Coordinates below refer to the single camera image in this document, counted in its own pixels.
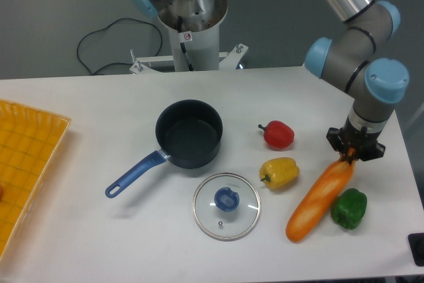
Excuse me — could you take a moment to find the yellow bell pepper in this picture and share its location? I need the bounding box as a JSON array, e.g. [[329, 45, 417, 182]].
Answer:
[[259, 157, 299, 190]]

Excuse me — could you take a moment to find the green bell pepper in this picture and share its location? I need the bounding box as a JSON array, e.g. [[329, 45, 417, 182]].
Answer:
[[331, 188, 368, 230]]

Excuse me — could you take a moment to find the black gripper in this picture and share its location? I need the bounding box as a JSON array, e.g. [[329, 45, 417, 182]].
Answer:
[[326, 127, 386, 164]]

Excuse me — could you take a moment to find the black device at table edge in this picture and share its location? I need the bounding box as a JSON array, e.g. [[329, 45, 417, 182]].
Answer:
[[407, 233, 424, 266]]

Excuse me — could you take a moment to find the glass lid with blue knob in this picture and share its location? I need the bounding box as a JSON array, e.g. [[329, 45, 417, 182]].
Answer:
[[192, 172, 261, 241]]

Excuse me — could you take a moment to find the dark saucepan with blue handle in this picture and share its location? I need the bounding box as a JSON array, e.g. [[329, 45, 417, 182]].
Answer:
[[105, 99, 223, 198]]

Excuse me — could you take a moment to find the yellow woven basket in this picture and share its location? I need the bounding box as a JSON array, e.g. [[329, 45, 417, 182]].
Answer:
[[1, 99, 72, 256]]

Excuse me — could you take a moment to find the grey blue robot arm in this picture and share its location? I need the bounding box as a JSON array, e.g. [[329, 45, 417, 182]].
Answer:
[[131, 0, 409, 162]]

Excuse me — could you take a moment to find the long orange bread loaf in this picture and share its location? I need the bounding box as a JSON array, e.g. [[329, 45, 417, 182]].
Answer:
[[285, 148, 356, 243]]

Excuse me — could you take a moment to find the black cable on floor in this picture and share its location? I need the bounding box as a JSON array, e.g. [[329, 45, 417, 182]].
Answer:
[[76, 17, 163, 76]]

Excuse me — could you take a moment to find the red bell pepper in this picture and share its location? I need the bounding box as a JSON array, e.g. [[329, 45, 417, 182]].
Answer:
[[258, 121, 295, 150]]

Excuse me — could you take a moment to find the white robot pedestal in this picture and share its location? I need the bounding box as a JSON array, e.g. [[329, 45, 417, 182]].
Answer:
[[129, 0, 249, 74]]

